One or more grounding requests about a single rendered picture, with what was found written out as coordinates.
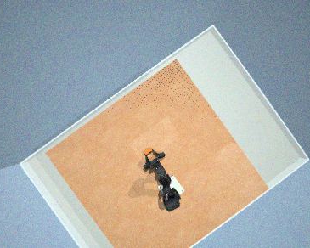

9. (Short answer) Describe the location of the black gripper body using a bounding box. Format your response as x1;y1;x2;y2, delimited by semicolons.
143;152;166;169

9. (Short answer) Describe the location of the orange block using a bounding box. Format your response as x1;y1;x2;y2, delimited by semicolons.
144;148;153;155

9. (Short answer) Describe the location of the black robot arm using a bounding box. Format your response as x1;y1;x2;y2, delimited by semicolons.
149;159;181;211

